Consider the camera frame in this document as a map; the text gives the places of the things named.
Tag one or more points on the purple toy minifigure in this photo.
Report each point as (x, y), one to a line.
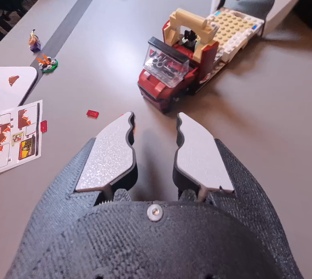
(34, 44)

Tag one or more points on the brown brick piece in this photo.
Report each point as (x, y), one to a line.
(14, 80)

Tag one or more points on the white plastic board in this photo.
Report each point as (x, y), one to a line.
(14, 93)

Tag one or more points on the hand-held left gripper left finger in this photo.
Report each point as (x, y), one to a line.
(109, 157)

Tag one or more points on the red tan brick toy truck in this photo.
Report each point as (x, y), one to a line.
(165, 86)

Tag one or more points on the transparent red tile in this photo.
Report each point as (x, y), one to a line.
(92, 114)

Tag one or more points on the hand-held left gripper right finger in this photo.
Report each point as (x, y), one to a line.
(202, 159)

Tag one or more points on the sticker sheet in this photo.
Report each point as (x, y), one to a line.
(26, 142)

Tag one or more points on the grey desk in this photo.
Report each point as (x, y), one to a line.
(97, 40)

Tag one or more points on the dark red tile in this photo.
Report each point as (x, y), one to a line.
(43, 126)

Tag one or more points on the brick campfire on green base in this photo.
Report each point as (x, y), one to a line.
(48, 65)

